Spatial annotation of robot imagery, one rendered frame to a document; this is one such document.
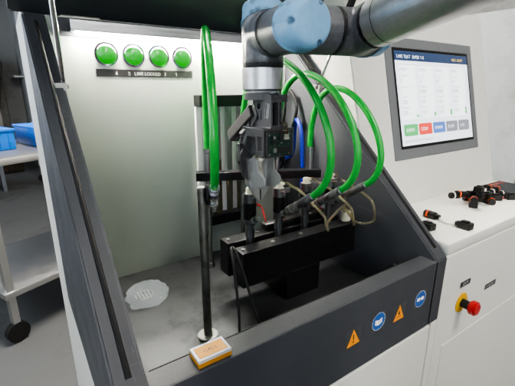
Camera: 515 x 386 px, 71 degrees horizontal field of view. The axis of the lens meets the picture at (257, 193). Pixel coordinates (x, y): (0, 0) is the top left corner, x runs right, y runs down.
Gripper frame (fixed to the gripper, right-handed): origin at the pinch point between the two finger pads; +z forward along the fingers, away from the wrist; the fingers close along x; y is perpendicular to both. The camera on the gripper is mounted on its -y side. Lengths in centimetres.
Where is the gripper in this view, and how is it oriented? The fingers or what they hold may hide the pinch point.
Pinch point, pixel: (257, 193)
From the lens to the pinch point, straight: 74.1
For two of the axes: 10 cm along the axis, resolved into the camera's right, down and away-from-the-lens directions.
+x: 8.3, -1.6, 5.4
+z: 0.1, 9.6, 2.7
